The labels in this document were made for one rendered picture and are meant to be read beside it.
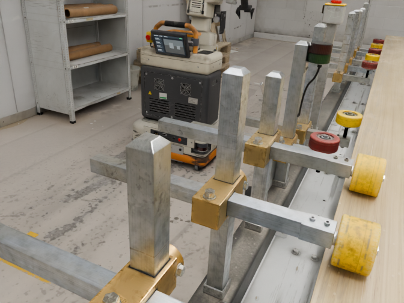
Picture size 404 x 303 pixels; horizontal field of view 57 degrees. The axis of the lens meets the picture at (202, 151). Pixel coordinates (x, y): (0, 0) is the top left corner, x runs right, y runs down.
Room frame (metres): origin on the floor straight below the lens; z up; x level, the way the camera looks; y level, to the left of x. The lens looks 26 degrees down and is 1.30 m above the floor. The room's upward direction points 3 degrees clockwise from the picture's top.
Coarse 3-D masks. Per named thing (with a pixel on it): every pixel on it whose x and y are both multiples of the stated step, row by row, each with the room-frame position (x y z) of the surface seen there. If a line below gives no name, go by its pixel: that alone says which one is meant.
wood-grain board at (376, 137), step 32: (384, 64) 2.05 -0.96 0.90; (384, 96) 1.42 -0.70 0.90; (384, 128) 1.07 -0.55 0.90; (352, 192) 0.67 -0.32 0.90; (384, 192) 0.68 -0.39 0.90; (384, 224) 0.57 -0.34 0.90; (384, 256) 0.48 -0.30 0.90; (320, 288) 0.40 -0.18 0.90; (352, 288) 0.40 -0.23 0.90; (384, 288) 0.41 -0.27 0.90
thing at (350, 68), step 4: (332, 64) 2.38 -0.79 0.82; (336, 64) 2.37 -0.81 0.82; (332, 68) 2.38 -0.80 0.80; (336, 68) 2.37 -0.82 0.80; (348, 68) 2.34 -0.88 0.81; (352, 68) 2.33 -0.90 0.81; (356, 68) 2.32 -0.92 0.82; (360, 68) 2.31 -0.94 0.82; (360, 72) 2.31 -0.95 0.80; (364, 72) 2.30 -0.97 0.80
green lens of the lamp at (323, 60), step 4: (308, 52) 1.02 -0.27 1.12; (308, 56) 1.01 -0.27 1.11; (312, 56) 1.00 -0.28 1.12; (316, 56) 0.99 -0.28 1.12; (320, 56) 0.99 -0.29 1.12; (324, 56) 0.99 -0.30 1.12; (328, 56) 0.99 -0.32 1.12; (308, 60) 1.01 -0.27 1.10; (312, 60) 1.00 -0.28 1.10; (316, 60) 0.99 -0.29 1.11; (320, 60) 0.99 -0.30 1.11; (324, 60) 0.99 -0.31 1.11; (328, 60) 1.00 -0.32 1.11
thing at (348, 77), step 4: (328, 72) 2.15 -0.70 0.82; (332, 72) 2.16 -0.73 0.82; (328, 76) 2.15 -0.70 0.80; (332, 76) 2.14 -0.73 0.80; (344, 76) 2.11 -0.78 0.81; (348, 76) 2.10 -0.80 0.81; (352, 76) 2.09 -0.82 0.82; (356, 76) 2.09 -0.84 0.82; (360, 76) 2.09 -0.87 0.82; (344, 80) 2.11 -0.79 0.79; (348, 80) 2.10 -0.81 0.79; (352, 80) 2.09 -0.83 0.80; (356, 80) 2.08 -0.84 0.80; (360, 80) 2.07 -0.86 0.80; (364, 80) 2.06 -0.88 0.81; (368, 80) 2.06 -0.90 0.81; (364, 84) 2.07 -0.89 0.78
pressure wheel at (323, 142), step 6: (318, 132) 0.98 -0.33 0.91; (324, 132) 0.99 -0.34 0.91; (312, 138) 0.94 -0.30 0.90; (318, 138) 0.94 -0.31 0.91; (324, 138) 0.95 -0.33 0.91; (330, 138) 0.95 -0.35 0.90; (336, 138) 0.95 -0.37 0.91; (312, 144) 0.94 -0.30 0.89; (318, 144) 0.93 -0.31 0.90; (324, 144) 0.92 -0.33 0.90; (330, 144) 0.92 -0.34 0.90; (336, 144) 0.92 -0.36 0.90; (318, 150) 0.92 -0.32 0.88; (324, 150) 0.92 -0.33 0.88; (330, 150) 0.92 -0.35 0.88; (336, 150) 0.93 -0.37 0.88
